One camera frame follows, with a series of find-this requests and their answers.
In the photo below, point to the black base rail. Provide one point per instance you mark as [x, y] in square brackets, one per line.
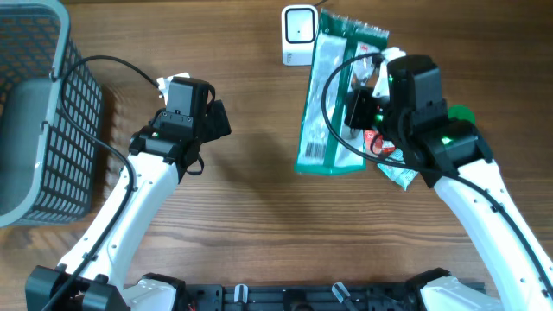
[376, 296]

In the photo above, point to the teal tissue pack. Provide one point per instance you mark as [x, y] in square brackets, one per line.
[401, 176]

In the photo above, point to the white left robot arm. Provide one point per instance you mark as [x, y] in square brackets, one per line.
[91, 275]

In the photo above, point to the green lid jar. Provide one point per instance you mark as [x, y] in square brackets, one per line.
[461, 112]

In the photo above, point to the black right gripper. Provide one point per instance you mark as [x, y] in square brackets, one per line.
[358, 102]

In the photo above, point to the grey plastic shopping basket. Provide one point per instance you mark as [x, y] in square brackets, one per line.
[47, 166]

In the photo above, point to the green white packaged item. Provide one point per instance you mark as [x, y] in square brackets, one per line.
[338, 39]

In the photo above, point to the orange small snack box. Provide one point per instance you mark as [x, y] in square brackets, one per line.
[375, 145]

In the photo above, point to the white barcode scanner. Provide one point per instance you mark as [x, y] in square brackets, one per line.
[299, 28]

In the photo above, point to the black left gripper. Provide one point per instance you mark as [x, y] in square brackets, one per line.
[218, 123]

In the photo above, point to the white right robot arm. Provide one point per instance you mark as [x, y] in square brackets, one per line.
[455, 160]

